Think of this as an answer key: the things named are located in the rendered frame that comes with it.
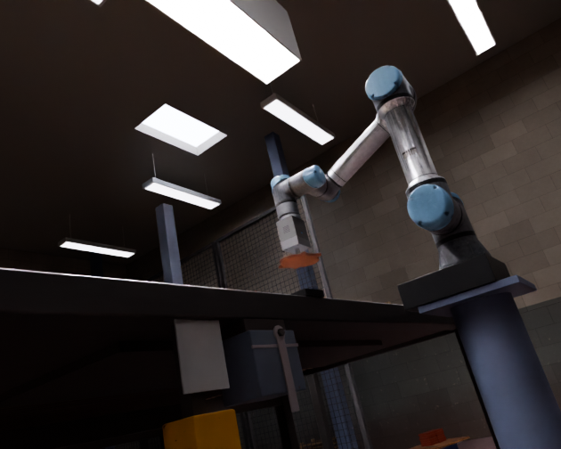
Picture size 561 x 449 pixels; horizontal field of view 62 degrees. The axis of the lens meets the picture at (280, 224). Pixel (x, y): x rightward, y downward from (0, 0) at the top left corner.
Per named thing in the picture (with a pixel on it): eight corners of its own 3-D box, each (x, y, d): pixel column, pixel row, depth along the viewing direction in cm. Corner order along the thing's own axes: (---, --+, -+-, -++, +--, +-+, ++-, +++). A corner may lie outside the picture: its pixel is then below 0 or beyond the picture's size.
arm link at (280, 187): (284, 170, 159) (264, 180, 163) (291, 198, 155) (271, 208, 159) (296, 176, 165) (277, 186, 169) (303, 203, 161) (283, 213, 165)
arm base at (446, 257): (498, 264, 138) (484, 233, 142) (488, 257, 126) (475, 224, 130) (449, 281, 145) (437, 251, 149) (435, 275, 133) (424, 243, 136)
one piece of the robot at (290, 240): (280, 221, 166) (290, 264, 159) (266, 216, 158) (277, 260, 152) (304, 210, 161) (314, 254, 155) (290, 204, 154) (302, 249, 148)
